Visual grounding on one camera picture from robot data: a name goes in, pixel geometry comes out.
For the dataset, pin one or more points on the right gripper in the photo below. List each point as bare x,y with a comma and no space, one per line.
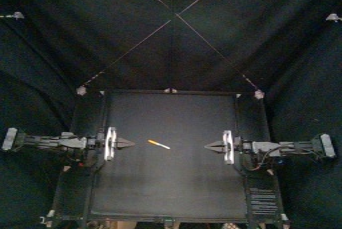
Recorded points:
228,146

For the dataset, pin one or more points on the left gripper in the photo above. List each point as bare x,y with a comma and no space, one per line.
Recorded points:
110,143

